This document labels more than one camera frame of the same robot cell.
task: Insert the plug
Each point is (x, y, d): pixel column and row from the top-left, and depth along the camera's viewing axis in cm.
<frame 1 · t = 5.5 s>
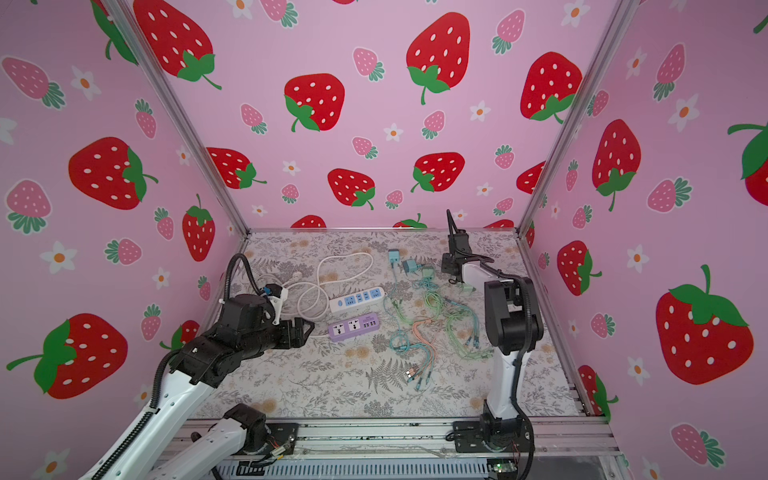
left hand: (302, 323, 74), fingers open
right hand: (454, 258, 103), fingers open
purple power strip: (352, 327, 93), point 3 cm above the table
teal charger plug: (394, 255, 113), point 2 cm above the table
green charger plug: (428, 272, 109), on the table
blue-grey charger plug: (410, 265, 109), point 3 cm above the table

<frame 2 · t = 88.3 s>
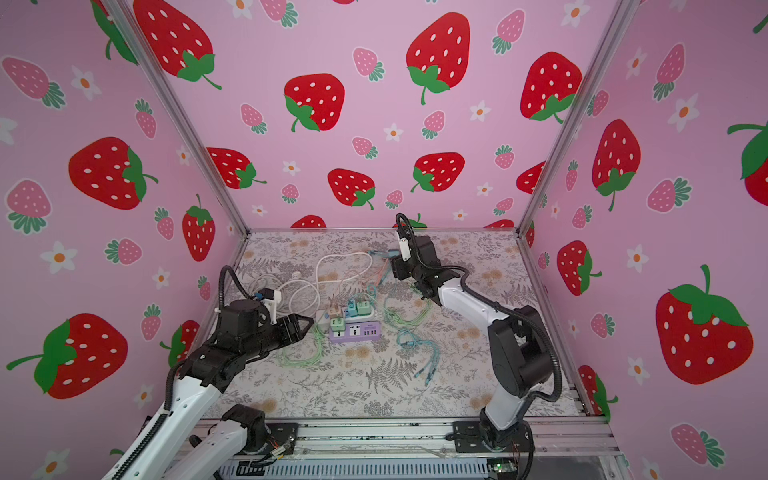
left hand: (305, 322, 76), fingers open
right hand: (399, 252, 90), fingers open
pink charger plug: (335, 312, 91), point 8 cm above the table
light green charger plug: (337, 324, 90), point 7 cm above the table
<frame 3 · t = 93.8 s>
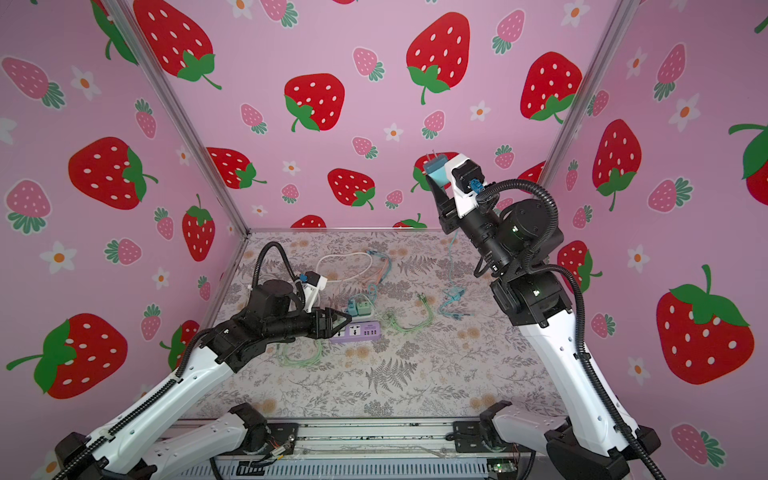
left hand: (344, 317, 70), fingers open
right hand: (438, 167, 50), fingers open
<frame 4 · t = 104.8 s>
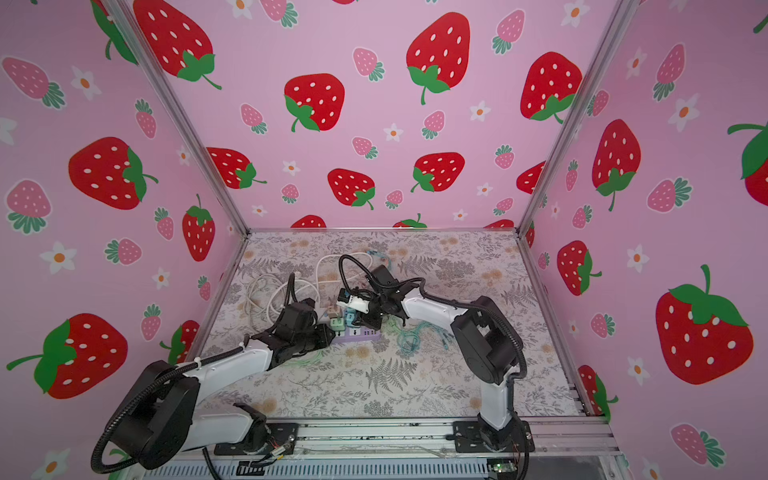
left hand: (334, 333, 89), fingers closed
right hand: (354, 315, 89), fingers open
